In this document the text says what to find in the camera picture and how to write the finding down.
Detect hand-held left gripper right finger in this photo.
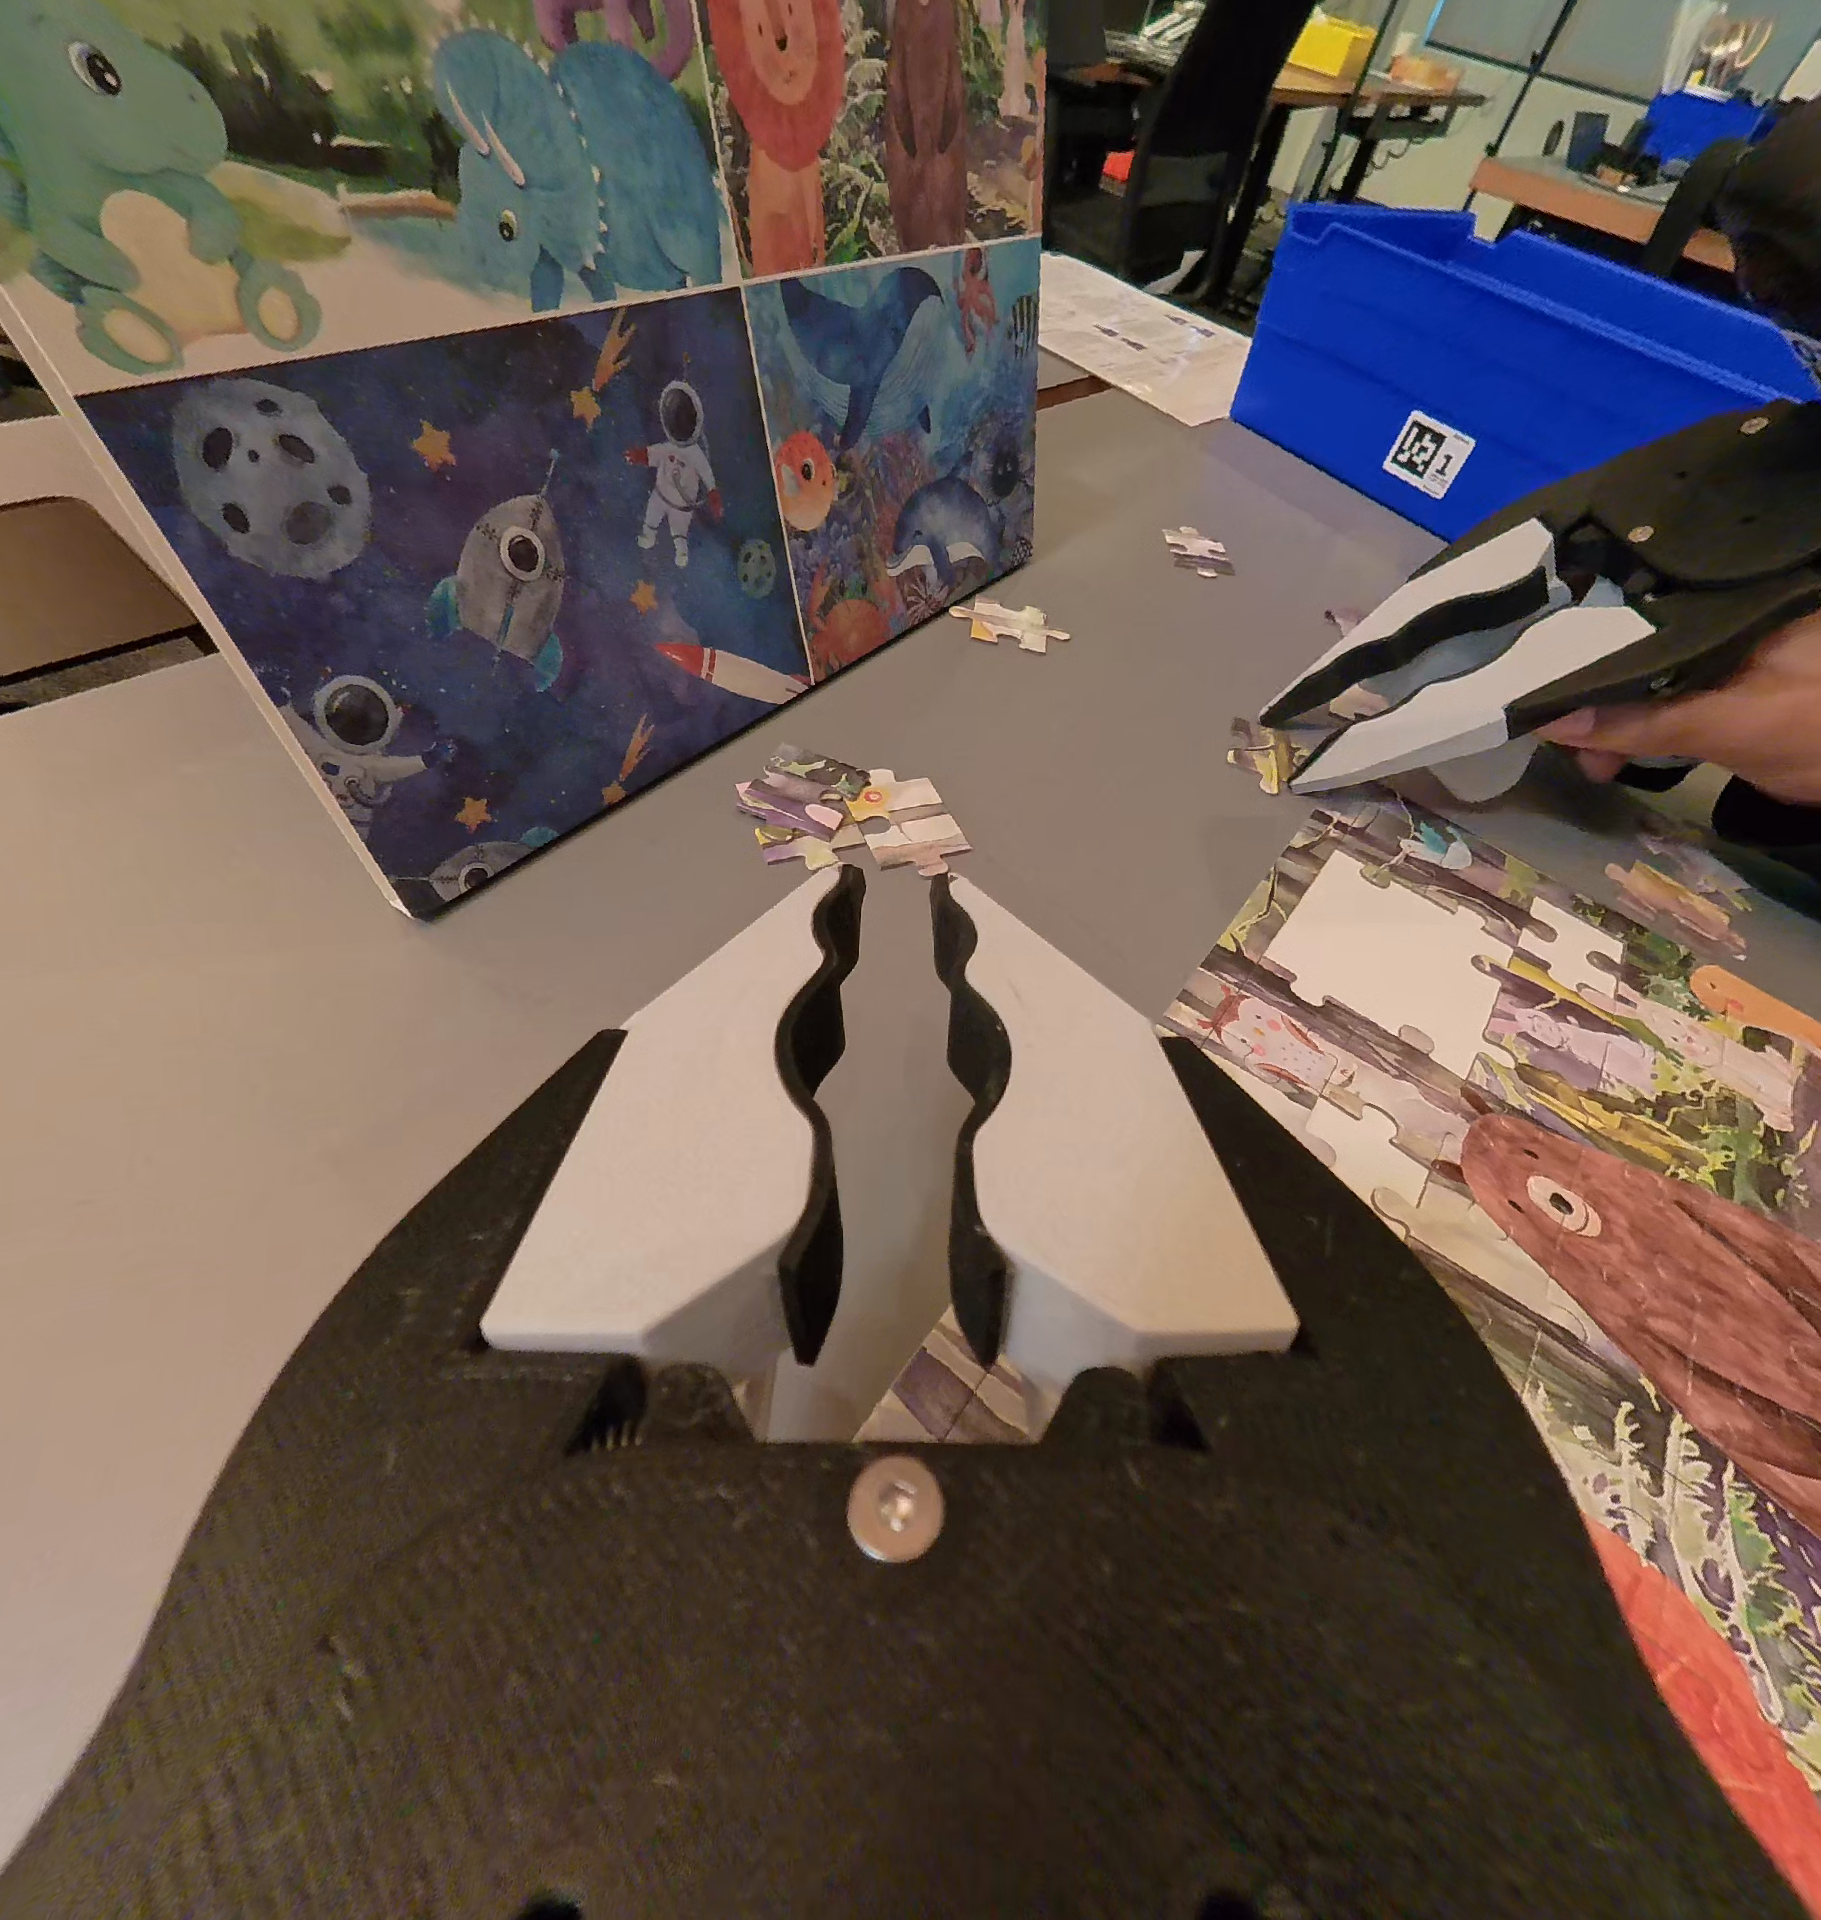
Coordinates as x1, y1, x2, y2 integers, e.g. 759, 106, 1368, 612
933, 877, 1300, 1390

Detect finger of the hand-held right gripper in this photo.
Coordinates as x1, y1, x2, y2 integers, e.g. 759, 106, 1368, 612
1289, 602, 1654, 795
1261, 522, 1579, 733

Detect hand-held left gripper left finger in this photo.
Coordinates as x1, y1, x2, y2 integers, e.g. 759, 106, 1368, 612
481, 863, 867, 1370

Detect partly assembled forest jigsaw puzzle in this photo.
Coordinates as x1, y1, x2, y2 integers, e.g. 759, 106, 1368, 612
858, 802, 1821, 1920

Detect person's right forearm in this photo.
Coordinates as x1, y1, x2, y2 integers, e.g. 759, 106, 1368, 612
1711, 780, 1821, 902

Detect person's right hand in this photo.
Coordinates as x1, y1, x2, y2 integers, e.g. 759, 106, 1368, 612
1537, 599, 1821, 809

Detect blue plastic bin white label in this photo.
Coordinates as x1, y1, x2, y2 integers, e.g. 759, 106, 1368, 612
1231, 201, 1821, 545

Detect lilac puzzle piece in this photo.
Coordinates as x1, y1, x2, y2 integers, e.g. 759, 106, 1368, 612
1638, 839, 1753, 908

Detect yellow pink puzzle piece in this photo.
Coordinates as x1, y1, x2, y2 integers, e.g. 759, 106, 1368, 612
1600, 868, 1745, 962

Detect wooden desk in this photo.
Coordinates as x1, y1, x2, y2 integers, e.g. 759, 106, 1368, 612
1052, 51, 1490, 302
1470, 154, 1745, 274

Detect printed paper sheet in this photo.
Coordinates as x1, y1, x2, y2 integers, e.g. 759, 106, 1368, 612
1038, 254, 1254, 428

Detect purple green joined puzzle pieces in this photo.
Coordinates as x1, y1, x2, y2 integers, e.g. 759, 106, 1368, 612
736, 747, 871, 873

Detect yellow white puzzle piece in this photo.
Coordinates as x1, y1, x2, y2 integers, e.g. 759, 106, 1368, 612
947, 599, 1072, 657

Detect black office chair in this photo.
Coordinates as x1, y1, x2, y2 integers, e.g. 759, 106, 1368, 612
1121, 0, 1321, 302

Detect illustrated jigsaw puzzle box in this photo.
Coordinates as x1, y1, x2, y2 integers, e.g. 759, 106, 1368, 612
0, 0, 1043, 920

